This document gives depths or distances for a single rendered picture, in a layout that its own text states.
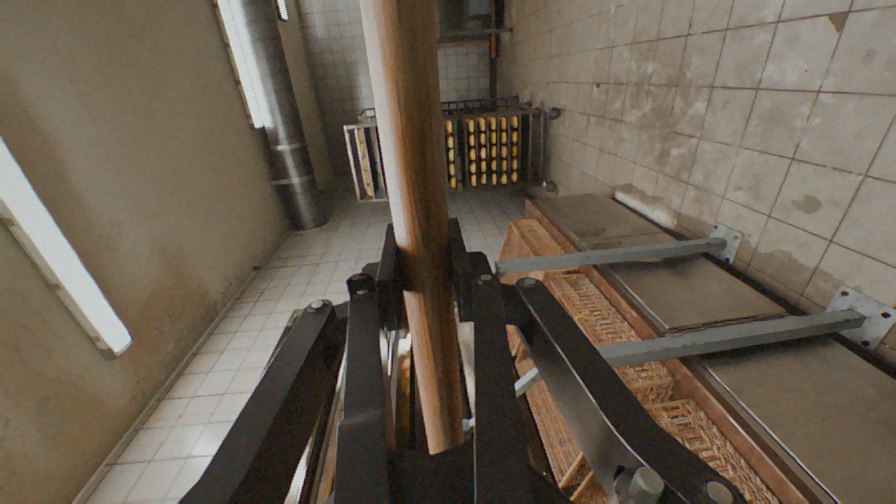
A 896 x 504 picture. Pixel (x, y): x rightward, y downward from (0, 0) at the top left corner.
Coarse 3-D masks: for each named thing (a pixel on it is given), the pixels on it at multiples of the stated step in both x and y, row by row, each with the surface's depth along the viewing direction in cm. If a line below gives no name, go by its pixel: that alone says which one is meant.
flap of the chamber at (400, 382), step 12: (408, 324) 185; (396, 336) 156; (408, 336) 177; (396, 348) 149; (408, 348) 170; (396, 360) 142; (408, 360) 163; (396, 372) 136; (408, 372) 157; (396, 384) 131; (408, 384) 151; (396, 396) 126; (408, 396) 145; (396, 408) 122; (408, 408) 140; (396, 420) 118; (408, 420) 135; (396, 432) 115; (408, 432) 131; (396, 444) 111; (408, 444) 126
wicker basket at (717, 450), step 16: (688, 400) 77; (656, 416) 75; (672, 416) 80; (688, 416) 74; (704, 416) 73; (672, 432) 71; (688, 432) 71; (704, 432) 70; (720, 432) 69; (704, 448) 67; (720, 448) 70; (720, 464) 69; (736, 464) 63; (592, 480) 91; (736, 480) 61; (752, 480) 61; (576, 496) 95; (592, 496) 96; (608, 496) 97; (752, 496) 58; (768, 496) 58
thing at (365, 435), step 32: (352, 288) 14; (352, 320) 13; (352, 352) 11; (384, 352) 12; (352, 384) 10; (384, 384) 10; (352, 416) 9; (384, 416) 8; (352, 448) 7; (384, 448) 7; (352, 480) 7; (384, 480) 7
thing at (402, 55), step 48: (384, 0) 12; (432, 0) 13; (384, 48) 12; (432, 48) 13; (384, 96) 13; (432, 96) 14; (384, 144) 15; (432, 144) 14; (432, 192) 15; (432, 240) 16; (432, 288) 18; (432, 336) 19; (432, 384) 21; (432, 432) 24
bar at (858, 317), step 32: (544, 256) 124; (576, 256) 122; (608, 256) 123; (640, 256) 124; (800, 320) 84; (832, 320) 83; (864, 320) 83; (608, 352) 80; (640, 352) 79; (672, 352) 80; (704, 352) 82
